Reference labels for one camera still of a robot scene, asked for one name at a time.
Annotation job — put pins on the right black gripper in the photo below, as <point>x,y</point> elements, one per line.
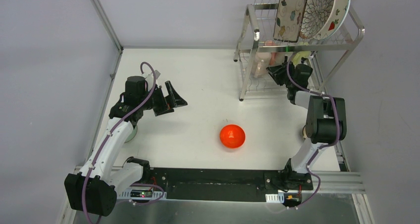
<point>277,73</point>

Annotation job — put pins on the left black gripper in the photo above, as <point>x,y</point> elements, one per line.
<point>162,102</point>

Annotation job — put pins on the beige cup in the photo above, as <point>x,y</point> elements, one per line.
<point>261,62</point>

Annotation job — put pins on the pale yellow mug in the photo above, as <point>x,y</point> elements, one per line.
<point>297,57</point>

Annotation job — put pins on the mint green bowl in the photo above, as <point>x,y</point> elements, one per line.
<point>132,135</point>

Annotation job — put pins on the square floral plate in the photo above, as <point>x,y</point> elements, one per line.
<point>288,20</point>

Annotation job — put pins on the orange bowl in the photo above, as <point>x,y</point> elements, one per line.
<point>232,136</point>

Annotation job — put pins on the brown petal pattern plate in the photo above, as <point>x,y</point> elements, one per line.
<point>316,15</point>

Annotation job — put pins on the watermelon pattern round plate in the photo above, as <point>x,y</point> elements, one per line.
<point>336,18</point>

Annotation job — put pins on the pink mug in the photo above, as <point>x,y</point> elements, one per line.
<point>269,43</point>

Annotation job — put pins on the brown dish under right arm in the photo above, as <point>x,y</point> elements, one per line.
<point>304,133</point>

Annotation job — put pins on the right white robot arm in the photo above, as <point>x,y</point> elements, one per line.
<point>326,122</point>

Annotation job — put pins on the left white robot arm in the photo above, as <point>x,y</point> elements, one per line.
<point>94,189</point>

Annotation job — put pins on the steel two-tier dish rack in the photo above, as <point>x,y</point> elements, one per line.
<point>256,37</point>

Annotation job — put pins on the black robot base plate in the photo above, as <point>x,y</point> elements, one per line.
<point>232,185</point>

